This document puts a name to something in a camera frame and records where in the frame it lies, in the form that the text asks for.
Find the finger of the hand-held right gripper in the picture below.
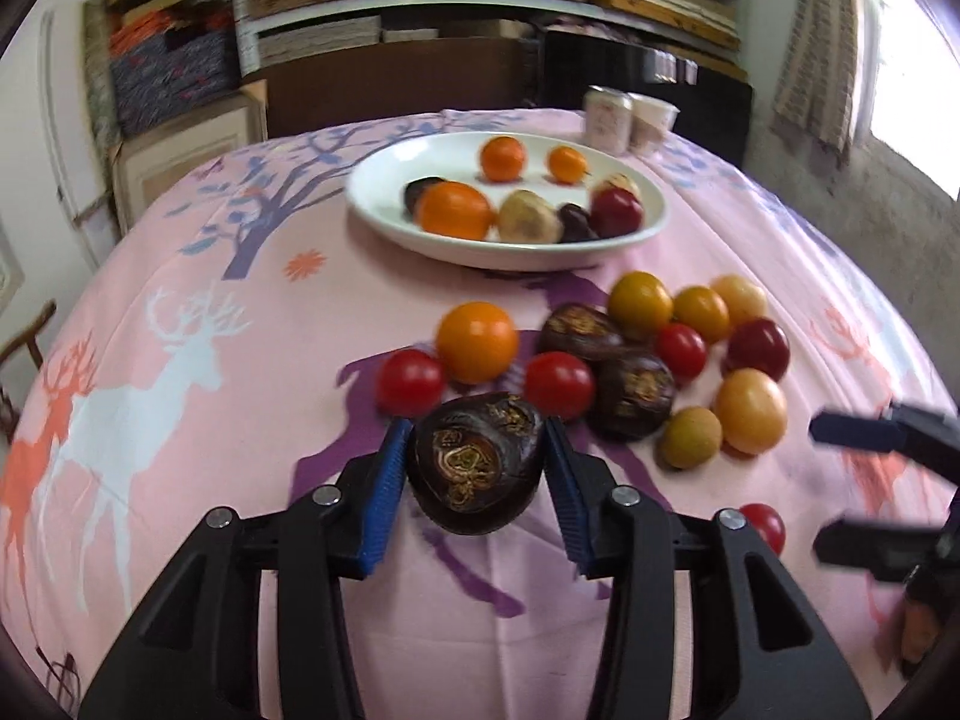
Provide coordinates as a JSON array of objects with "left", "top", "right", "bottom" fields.
[
  {"left": 814, "top": 514, "right": 944, "bottom": 583},
  {"left": 808, "top": 403, "right": 960, "bottom": 481}
]

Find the white metal shelf rack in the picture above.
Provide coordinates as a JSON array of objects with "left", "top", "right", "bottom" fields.
[{"left": 229, "top": 0, "right": 751, "bottom": 83}]

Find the beige checked curtain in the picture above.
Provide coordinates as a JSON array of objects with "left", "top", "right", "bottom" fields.
[{"left": 772, "top": 0, "right": 863, "bottom": 166}]

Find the pale framed picture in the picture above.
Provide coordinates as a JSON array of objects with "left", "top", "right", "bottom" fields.
[{"left": 112, "top": 79, "right": 269, "bottom": 233}]

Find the yellow spotted passion fruit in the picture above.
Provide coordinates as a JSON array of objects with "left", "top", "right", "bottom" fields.
[{"left": 592, "top": 171, "right": 642, "bottom": 200}]

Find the black glossy panel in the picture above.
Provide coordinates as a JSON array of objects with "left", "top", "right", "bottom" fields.
[{"left": 536, "top": 30, "right": 755, "bottom": 166}]

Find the large orange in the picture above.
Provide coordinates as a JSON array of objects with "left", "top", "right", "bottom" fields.
[
  {"left": 415, "top": 181, "right": 496, "bottom": 241},
  {"left": 480, "top": 135, "right": 529, "bottom": 183}
]

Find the white paper cup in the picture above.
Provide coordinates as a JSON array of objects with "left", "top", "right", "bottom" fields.
[{"left": 628, "top": 92, "right": 682, "bottom": 158}]

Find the stack of blue patterned boxes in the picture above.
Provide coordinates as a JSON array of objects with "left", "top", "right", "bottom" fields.
[{"left": 109, "top": 26, "right": 241, "bottom": 136}]

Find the carved wooden chair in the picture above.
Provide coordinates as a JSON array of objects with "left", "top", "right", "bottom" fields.
[{"left": 0, "top": 300, "right": 57, "bottom": 443}]

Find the dark purple plum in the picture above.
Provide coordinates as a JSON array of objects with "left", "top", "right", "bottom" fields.
[{"left": 559, "top": 202, "right": 601, "bottom": 244}]

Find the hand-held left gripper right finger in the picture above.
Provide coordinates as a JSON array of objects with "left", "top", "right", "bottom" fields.
[{"left": 544, "top": 416, "right": 875, "bottom": 720}]

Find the medium orange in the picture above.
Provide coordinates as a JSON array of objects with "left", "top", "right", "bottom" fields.
[{"left": 436, "top": 301, "right": 520, "bottom": 385}]

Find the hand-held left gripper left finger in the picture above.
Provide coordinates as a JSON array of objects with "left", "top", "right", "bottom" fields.
[{"left": 79, "top": 418, "right": 415, "bottom": 720}]

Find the grey marbled board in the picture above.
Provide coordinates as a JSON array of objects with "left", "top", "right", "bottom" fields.
[{"left": 82, "top": 0, "right": 125, "bottom": 143}]

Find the red tomato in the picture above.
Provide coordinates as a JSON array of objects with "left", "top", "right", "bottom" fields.
[
  {"left": 655, "top": 323, "right": 709, "bottom": 381},
  {"left": 375, "top": 349, "right": 447, "bottom": 417},
  {"left": 737, "top": 502, "right": 787, "bottom": 556},
  {"left": 523, "top": 351, "right": 597, "bottom": 419}
]

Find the small yellow green fruit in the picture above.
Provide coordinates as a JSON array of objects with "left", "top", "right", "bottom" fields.
[{"left": 658, "top": 406, "right": 724, "bottom": 470}]

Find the stack of orange boxes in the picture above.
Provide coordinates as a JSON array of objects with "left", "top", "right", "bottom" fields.
[{"left": 109, "top": 11, "right": 196, "bottom": 46}]

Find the dark red plum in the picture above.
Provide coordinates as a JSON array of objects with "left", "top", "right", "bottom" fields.
[
  {"left": 721, "top": 317, "right": 791, "bottom": 382},
  {"left": 590, "top": 187, "right": 644, "bottom": 239}
]

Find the brown wooden chair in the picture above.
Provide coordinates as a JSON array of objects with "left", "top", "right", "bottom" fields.
[{"left": 240, "top": 37, "right": 542, "bottom": 140}]

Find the person's right hand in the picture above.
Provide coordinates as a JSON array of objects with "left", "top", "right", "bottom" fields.
[{"left": 902, "top": 579, "right": 942, "bottom": 672}]

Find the pink deer printed tablecloth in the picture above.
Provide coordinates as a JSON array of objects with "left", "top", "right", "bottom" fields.
[{"left": 0, "top": 109, "right": 960, "bottom": 720}]

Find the white board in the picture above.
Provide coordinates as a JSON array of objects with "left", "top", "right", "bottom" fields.
[{"left": 37, "top": 11, "right": 121, "bottom": 256}]

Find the white plate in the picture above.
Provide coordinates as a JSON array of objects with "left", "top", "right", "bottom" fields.
[{"left": 346, "top": 131, "right": 670, "bottom": 271}]

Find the bright window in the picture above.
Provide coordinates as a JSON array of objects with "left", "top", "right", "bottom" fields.
[{"left": 855, "top": 0, "right": 960, "bottom": 203}]

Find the small orange tomato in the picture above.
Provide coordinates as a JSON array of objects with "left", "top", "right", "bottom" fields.
[{"left": 546, "top": 146, "right": 590, "bottom": 185}]

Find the pale pink drink can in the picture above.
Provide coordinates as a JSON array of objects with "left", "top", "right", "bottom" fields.
[{"left": 583, "top": 85, "right": 635, "bottom": 155}]

